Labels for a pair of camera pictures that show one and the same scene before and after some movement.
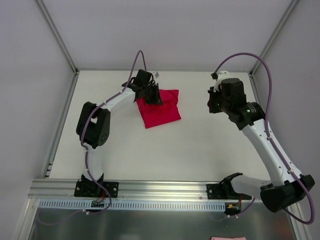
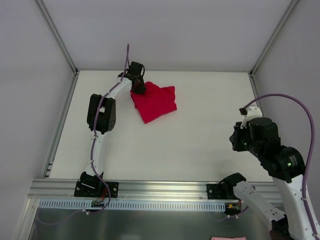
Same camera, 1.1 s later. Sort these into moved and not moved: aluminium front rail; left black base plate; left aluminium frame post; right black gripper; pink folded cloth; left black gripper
Moved: right black gripper; left black gripper
Not moved: aluminium front rail; left black base plate; pink folded cloth; left aluminium frame post
